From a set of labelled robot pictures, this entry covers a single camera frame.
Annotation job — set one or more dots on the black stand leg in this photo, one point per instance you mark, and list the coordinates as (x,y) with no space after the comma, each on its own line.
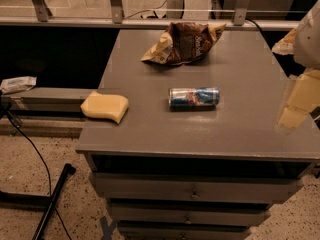
(44,204)

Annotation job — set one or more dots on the grey low bench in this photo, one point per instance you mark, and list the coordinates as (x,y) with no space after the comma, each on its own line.
(47,99)

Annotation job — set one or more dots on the grey drawer cabinet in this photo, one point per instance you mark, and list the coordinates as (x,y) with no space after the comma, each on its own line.
(198,173)

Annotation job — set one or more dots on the grey metal railing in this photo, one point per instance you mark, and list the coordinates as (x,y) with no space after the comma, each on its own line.
(149,14)

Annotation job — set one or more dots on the blue silver redbull can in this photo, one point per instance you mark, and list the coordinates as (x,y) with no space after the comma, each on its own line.
(185,98)

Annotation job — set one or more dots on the brown chip bag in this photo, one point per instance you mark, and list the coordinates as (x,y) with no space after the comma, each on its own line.
(183,43)

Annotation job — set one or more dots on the white tissue packet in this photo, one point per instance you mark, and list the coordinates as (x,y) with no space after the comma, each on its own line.
(17,84)

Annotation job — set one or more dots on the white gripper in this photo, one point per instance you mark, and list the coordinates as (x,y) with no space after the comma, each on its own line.
(309,40)

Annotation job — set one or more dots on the yellow sponge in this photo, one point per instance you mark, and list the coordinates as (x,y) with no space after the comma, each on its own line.
(105,106)

